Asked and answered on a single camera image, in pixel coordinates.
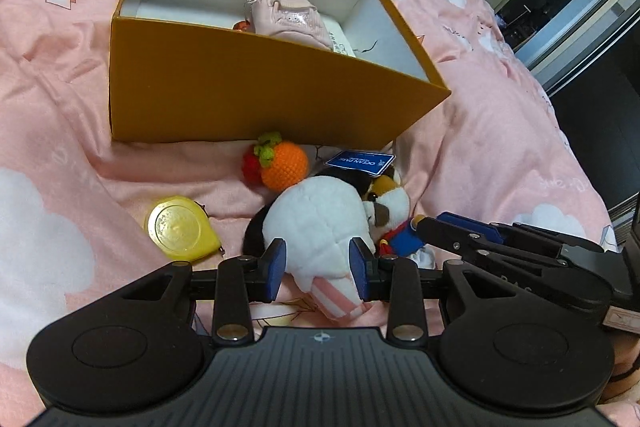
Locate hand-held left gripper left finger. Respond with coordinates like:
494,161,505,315
119,238,288,343

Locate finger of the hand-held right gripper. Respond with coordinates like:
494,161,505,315
435,213,565,254
412,215,507,269

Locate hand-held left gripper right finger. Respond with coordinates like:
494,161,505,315
348,237,513,343

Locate white and black plush toy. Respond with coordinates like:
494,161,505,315
242,167,437,321

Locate orange cardboard box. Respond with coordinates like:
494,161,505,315
109,0,452,148

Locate pink pouch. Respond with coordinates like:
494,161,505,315
244,0,333,52

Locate person's right hand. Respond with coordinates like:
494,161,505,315
607,332,640,405

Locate crochet orange fruit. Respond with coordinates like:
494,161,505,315
254,132,310,192

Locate crochet red strawberry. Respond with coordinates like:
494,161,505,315
241,146,266,186

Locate yellow tape measure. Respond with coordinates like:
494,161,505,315
144,196,224,264

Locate blue paper tag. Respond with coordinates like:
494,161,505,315
325,150,396,178

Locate long white box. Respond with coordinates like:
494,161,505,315
320,14,359,58

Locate pink printed blanket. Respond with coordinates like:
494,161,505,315
0,0,623,427

